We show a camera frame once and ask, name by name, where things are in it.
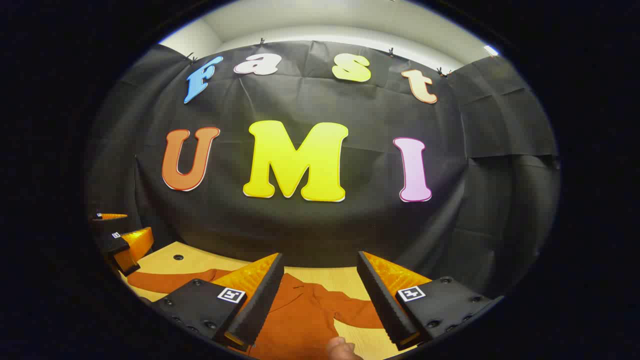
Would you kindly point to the ceiling light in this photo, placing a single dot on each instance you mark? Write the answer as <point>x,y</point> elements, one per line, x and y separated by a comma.
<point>491,50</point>

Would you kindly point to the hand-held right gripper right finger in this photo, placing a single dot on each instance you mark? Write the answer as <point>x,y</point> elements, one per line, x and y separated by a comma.
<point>382,305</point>

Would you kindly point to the orange knit garment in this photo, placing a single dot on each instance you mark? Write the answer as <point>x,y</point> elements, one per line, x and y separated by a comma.
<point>300,320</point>

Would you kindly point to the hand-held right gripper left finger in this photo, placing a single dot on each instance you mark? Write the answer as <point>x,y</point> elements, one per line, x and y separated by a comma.
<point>260,305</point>

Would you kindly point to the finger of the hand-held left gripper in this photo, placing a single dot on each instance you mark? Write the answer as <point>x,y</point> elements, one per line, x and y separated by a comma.
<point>111,216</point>
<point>131,247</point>

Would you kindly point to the black backdrop cloth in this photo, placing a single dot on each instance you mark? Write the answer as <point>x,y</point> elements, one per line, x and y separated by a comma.
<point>325,235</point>

